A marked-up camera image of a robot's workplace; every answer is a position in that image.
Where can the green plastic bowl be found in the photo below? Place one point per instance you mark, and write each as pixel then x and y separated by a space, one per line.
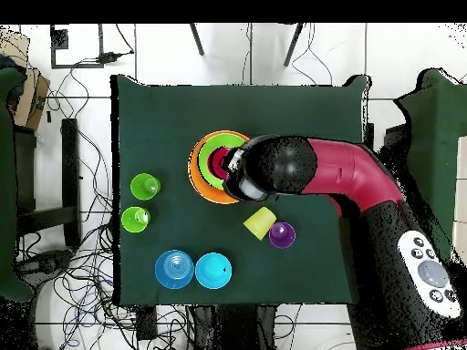
pixel 219 140

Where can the black square floor frame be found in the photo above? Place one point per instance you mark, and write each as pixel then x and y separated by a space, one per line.
pixel 59 40

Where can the red plastic cup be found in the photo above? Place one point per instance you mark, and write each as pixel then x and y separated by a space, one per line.
pixel 218 162

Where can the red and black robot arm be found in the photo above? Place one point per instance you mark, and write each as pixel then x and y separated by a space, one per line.
pixel 350 171

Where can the brown cardboard box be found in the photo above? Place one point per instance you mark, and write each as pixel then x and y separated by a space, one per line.
pixel 29 98

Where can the dark green table cloth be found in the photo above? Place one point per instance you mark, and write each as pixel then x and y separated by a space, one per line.
pixel 219 109

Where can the ribbed cyan plastic bowl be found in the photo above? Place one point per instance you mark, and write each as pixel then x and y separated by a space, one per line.
pixel 211 271

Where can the black bench frame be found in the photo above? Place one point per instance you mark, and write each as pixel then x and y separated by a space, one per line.
pixel 69 182

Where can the large orange plastic bowl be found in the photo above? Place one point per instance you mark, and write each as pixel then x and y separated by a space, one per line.
pixel 195 178

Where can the black power strip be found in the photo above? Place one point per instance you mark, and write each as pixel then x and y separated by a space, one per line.
pixel 146 322

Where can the yellow plastic cup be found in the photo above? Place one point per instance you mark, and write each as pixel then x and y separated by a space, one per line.
pixel 259 222

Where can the translucent blue plastic bowl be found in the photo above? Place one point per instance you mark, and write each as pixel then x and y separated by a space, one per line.
pixel 173 271

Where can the green-clothed side table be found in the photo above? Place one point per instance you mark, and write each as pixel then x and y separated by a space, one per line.
pixel 434 127
pixel 7 182

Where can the black tripod leg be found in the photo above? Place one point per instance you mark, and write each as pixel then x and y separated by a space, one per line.
pixel 197 39
pixel 293 43

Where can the purple plastic cup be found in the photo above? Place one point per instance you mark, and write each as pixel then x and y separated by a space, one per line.
pixel 282 236

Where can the black power adapter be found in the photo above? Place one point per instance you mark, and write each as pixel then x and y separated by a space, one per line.
pixel 109 57

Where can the green plastic cup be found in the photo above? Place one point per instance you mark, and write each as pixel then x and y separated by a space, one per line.
pixel 140 187
pixel 131 220

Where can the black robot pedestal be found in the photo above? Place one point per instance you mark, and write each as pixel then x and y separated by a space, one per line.
pixel 233 328

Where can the white boxes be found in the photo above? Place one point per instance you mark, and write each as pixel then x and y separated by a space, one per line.
pixel 461 182

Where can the black stand base with knob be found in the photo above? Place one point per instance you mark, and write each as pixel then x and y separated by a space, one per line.
pixel 43 264

